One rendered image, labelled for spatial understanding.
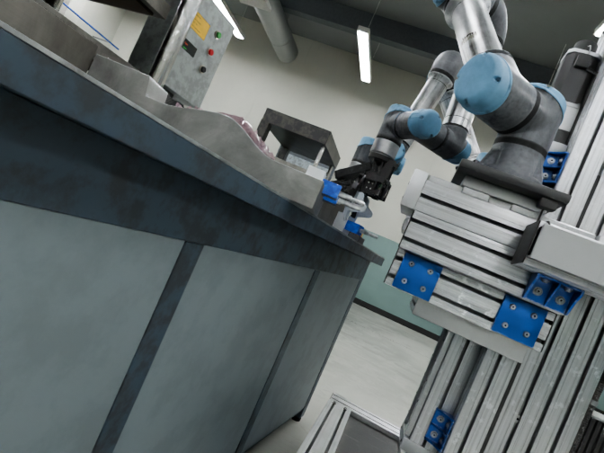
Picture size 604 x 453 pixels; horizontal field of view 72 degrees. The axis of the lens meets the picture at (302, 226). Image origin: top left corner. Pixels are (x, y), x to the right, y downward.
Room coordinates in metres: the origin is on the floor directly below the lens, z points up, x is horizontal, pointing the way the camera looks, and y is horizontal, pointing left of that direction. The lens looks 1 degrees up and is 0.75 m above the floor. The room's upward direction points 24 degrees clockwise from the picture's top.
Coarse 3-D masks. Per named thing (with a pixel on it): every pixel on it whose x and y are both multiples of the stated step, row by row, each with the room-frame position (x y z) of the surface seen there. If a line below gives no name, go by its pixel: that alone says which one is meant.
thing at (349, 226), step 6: (336, 216) 1.20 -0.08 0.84; (342, 216) 1.19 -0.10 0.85; (336, 222) 1.19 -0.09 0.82; (342, 222) 1.19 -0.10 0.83; (348, 222) 1.18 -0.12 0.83; (354, 222) 1.18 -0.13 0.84; (342, 228) 1.18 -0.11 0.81; (348, 228) 1.18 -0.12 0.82; (354, 228) 1.17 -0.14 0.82; (360, 228) 1.18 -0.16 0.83; (360, 234) 1.20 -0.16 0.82; (366, 234) 1.17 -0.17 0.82; (372, 234) 1.16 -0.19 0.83
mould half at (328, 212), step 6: (324, 204) 1.13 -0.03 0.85; (330, 204) 1.17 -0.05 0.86; (336, 204) 1.22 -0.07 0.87; (324, 210) 1.15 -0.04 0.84; (330, 210) 1.19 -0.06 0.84; (336, 210) 1.24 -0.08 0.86; (342, 210) 1.29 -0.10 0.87; (318, 216) 1.13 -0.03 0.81; (324, 216) 1.17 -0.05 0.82; (330, 216) 1.21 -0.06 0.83; (330, 222) 1.23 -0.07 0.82
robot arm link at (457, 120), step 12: (504, 12) 1.14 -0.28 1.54; (504, 24) 1.15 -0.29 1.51; (504, 36) 1.16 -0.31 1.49; (456, 108) 1.14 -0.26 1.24; (444, 120) 1.16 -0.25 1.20; (456, 120) 1.14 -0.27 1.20; (468, 120) 1.14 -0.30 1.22; (456, 132) 1.13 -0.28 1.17; (444, 144) 1.12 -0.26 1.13; (456, 144) 1.13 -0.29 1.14; (468, 144) 1.15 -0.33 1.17; (444, 156) 1.15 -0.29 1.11; (456, 156) 1.14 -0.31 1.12; (468, 156) 1.16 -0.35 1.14
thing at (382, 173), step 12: (372, 156) 1.18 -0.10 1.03; (384, 156) 1.16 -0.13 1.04; (372, 168) 1.19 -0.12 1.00; (384, 168) 1.17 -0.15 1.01; (396, 168) 1.19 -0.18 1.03; (360, 180) 1.18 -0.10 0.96; (372, 180) 1.16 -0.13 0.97; (384, 180) 1.15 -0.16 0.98; (372, 192) 1.15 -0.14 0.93; (384, 192) 1.18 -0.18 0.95
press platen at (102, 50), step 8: (40, 0) 1.08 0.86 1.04; (48, 8) 1.10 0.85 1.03; (64, 16) 1.15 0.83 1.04; (72, 24) 1.17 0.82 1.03; (80, 32) 1.20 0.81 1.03; (96, 40) 1.25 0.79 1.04; (104, 48) 1.28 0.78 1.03; (104, 56) 1.29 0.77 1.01; (112, 56) 1.32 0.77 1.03; (128, 64) 1.38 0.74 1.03
